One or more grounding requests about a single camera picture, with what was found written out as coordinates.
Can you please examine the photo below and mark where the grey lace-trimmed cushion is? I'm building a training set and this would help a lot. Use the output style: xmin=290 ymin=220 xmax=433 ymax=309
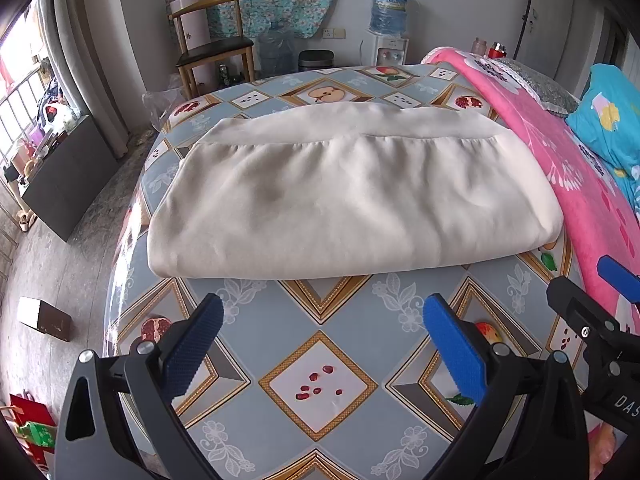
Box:
xmin=480 ymin=57 xmax=581 ymax=116

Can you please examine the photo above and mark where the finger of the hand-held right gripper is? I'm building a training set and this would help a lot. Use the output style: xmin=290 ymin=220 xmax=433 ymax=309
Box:
xmin=597 ymin=255 xmax=640 ymax=307
xmin=546 ymin=276 xmax=640 ymax=361

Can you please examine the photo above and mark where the pink floral blanket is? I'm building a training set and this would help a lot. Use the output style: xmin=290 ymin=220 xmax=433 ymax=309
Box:
xmin=422 ymin=46 xmax=640 ymax=441

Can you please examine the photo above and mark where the cyan patterned pillow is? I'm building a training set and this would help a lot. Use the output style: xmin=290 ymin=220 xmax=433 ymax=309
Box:
xmin=565 ymin=63 xmax=640 ymax=181

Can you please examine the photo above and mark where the cream zip jacket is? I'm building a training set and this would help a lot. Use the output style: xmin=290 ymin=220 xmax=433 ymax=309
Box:
xmin=147 ymin=101 xmax=566 ymax=281

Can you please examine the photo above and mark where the clear empty water jug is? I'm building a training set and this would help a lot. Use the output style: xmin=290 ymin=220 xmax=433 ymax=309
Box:
xmin=257 ymin=22 xmax=296 ymax=79

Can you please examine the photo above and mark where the metal balcony railing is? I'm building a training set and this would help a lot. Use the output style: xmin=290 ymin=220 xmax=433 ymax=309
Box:
xmin=0 ymin=62 xmax=56 ymax=261

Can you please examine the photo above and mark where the white water dispenser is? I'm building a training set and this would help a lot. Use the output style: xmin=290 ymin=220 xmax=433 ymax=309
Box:
xmin=364 ymin=30 xmax=410 ymax=67

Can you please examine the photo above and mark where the brown cardboard box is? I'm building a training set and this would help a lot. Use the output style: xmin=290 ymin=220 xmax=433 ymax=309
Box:
xmin=17 ymin=296 xmax=72 ymax=344

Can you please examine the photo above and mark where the person's right hand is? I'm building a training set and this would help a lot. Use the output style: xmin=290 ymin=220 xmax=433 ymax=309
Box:
xmin=589 ymin=421 xmax=626 ymax=469

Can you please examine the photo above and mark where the white paper bag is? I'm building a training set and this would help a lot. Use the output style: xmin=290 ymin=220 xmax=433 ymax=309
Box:
xmin=170 ymin=0 xmax=211 ymax=53

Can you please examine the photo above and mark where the grey curtain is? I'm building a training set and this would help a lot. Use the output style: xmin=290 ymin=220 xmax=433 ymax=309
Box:
xmin=52 ymin=0 xmax=146 ymax=158

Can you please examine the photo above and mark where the red gift bag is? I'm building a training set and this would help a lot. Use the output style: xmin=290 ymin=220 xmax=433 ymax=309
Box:
xmin=0 ymin=392 xmax=56 ymax=466

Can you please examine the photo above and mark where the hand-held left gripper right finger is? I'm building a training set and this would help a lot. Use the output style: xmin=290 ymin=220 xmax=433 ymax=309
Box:
xmin=422 ymin=294 xmax=591 ymax=480

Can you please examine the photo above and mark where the white wardrobe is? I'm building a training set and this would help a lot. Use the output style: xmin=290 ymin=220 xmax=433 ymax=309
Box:
xmin=520 ymin=0 xmax=640 ymax=96

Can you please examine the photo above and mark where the blue water bottle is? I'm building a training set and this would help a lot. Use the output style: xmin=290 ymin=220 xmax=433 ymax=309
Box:
xmin=370 ymin=0 xmax=412 ymax=36

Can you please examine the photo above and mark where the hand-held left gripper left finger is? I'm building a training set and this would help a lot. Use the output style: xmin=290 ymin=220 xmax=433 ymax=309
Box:
xmin=54 ymin=292 xmax=225 ymax=480

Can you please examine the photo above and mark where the wooden chair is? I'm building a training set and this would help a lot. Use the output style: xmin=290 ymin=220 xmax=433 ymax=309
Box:
xmin=168 ymin=0 xmax=256 ymax=101

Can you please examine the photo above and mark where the black pedal bin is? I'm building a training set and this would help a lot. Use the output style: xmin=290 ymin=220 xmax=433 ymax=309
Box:
xmin=298 ymin=50 xmax=335 ymax=74

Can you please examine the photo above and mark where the dark grey cabinet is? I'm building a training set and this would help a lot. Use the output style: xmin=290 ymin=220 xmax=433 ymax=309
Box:
xmin=25 ymin=114 xmax=106 ymax=241

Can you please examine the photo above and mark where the clear plastic bag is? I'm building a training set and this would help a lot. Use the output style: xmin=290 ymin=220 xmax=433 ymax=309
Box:
xmin=142 ymin=75 xmax=186 ymax=126

